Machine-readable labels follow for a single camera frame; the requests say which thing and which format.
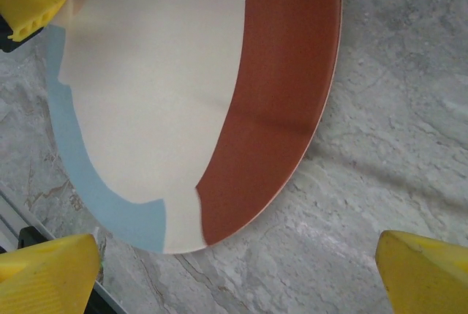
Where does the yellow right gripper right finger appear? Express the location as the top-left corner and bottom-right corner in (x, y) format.
(374, 229), (468, 314)

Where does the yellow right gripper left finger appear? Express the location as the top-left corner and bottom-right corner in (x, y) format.
(0, 232), (102, 314)

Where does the cream terracotta blue plate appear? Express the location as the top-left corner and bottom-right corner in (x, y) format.
(47, 0), (344, 256)

